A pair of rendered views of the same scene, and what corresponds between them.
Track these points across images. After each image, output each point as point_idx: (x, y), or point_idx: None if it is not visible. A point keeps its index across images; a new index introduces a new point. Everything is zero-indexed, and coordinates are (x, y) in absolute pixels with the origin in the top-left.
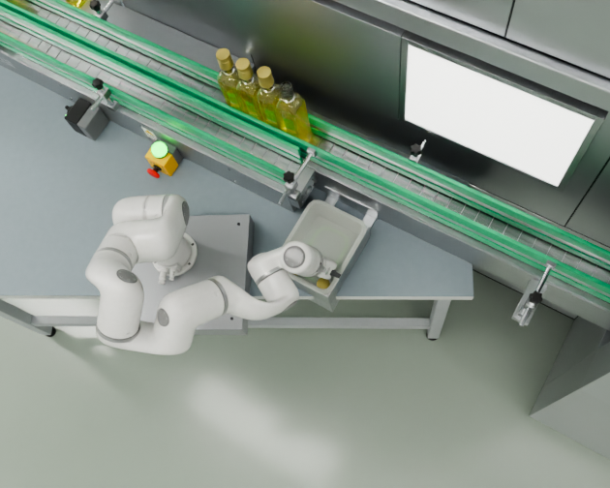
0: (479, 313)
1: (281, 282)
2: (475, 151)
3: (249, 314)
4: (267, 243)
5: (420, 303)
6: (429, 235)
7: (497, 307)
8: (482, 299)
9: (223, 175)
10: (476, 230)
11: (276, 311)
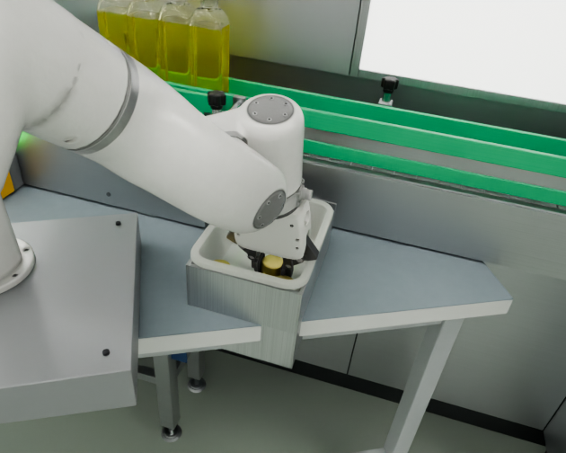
0: (425, 452)
1: (250, 149)
2: (463, 87)
3: (191, 157)
4: (166, 264)
5: (349, 452)
6: (420, 220)
7: (442, 441)
8: (421, 435)
9: (89, 192)
10: (510, 164)
11: (253, 182)
